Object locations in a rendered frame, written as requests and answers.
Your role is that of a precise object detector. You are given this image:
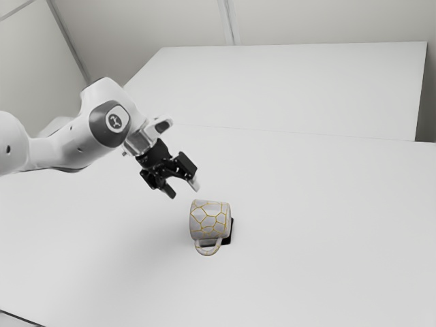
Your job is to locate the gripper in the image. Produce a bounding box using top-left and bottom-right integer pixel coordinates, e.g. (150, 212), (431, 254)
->
(134, 137), (202, 200)

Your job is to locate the white mug with yellow cracks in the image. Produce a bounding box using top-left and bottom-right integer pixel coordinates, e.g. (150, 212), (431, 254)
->
(189, 198), (233, 256)

